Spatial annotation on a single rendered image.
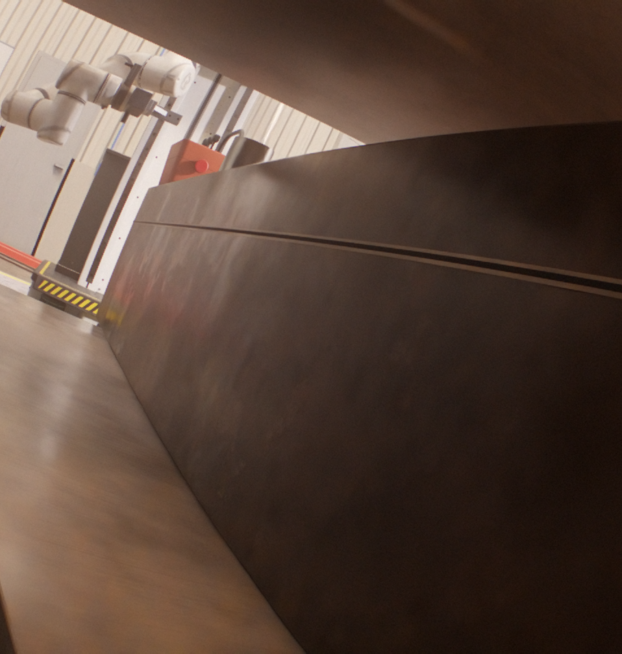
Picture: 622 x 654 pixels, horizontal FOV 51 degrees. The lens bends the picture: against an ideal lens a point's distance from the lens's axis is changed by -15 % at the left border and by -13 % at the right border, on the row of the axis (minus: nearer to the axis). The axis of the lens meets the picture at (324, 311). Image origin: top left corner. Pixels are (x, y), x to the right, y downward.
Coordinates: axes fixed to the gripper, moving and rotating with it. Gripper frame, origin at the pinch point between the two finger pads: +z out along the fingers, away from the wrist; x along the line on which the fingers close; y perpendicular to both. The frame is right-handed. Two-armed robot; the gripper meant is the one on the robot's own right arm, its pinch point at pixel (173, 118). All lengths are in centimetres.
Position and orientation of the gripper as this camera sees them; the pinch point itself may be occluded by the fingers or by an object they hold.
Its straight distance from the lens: 179.8
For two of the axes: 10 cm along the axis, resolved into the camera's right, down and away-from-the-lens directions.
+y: -3.9, 9.2, -0.3
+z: 8.4, 3.7, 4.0
